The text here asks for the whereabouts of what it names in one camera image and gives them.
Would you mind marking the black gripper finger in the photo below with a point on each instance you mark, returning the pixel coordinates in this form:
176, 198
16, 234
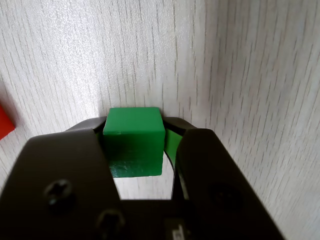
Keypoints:
60, 162
212, 162

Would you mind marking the green cube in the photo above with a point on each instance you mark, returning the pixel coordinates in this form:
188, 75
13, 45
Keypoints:
133, 142

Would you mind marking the red cube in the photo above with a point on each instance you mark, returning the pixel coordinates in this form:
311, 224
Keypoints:
5, 125

